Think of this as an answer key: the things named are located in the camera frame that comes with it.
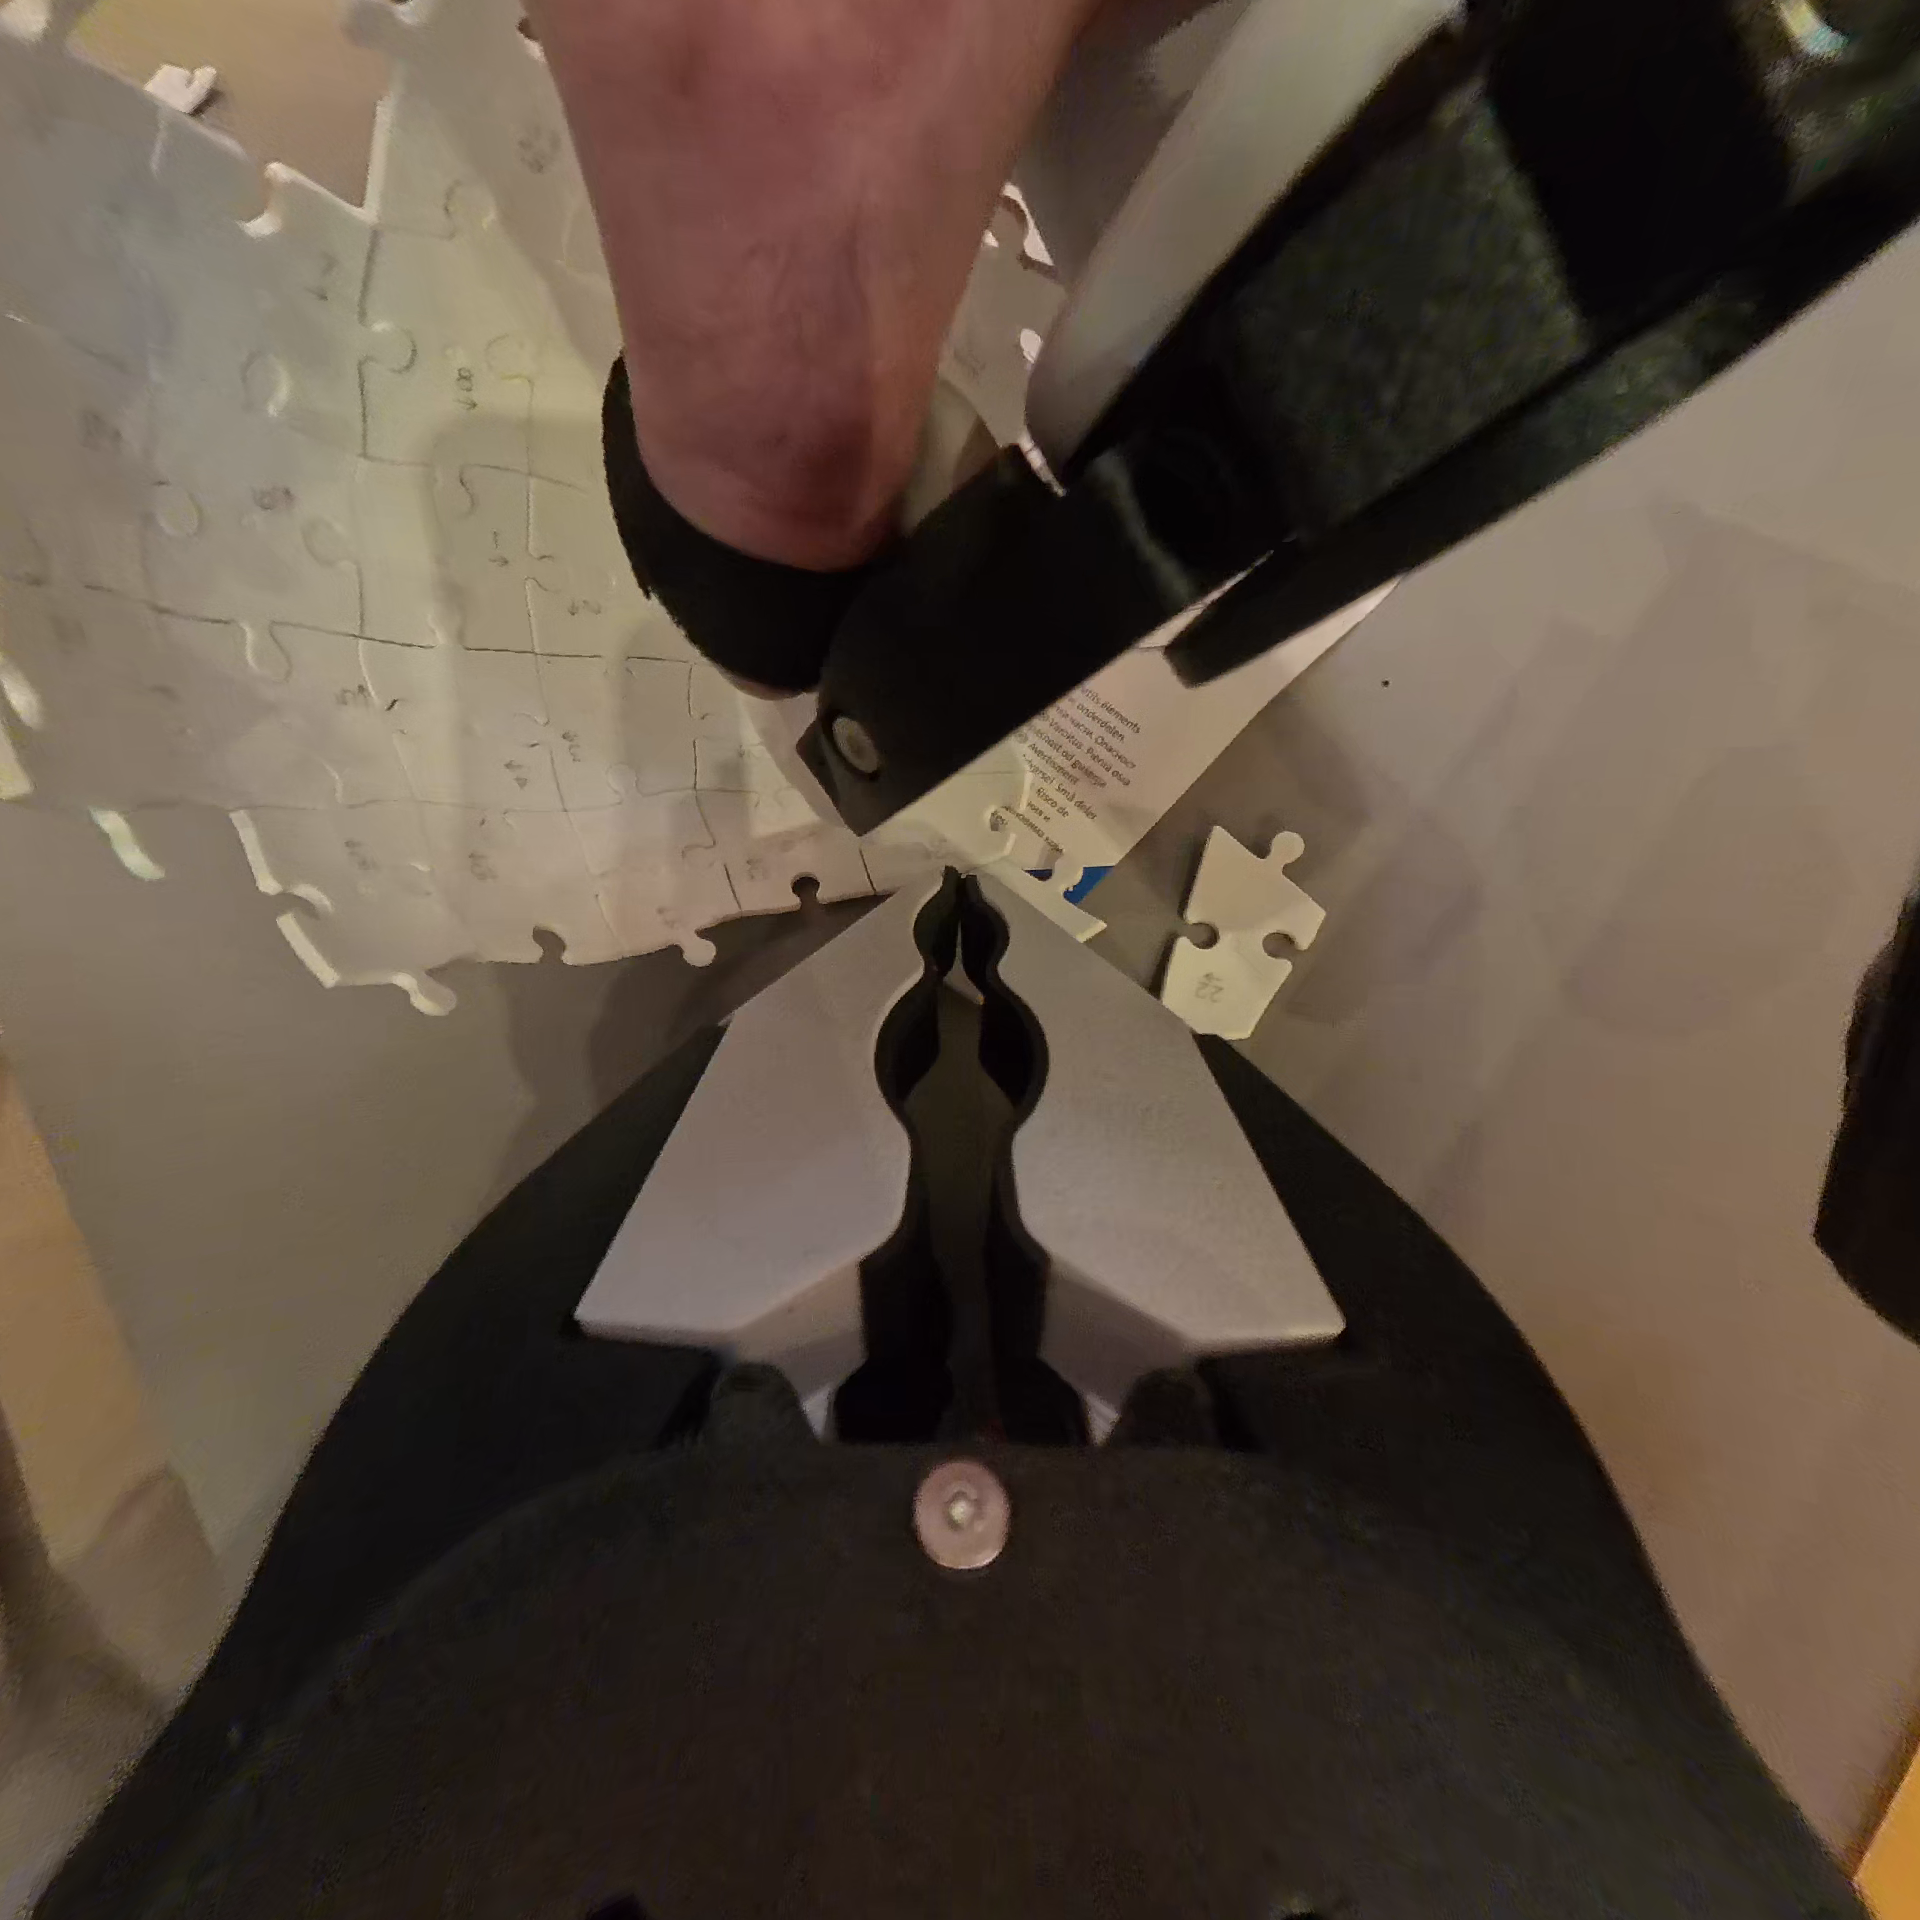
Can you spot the single white puzzle piece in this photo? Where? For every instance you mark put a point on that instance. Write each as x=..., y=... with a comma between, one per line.
x=1244, y=931

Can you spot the folded paper instruction sheet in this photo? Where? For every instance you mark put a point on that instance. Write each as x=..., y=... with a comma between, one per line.
x=1200, y=749

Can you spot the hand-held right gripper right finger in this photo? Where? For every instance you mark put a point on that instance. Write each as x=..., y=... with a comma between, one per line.
x=1154, y=1184

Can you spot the dark cloth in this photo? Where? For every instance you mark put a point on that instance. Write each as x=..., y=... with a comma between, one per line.
x=1881, y=1141

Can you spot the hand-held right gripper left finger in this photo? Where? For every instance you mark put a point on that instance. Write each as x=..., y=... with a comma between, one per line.
x=750, y=1171

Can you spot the person's left hand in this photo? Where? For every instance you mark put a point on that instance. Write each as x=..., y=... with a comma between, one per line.
x=779, y=271

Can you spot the partly built white puzzle ball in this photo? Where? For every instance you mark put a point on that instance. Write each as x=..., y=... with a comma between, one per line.
x=300, y=600

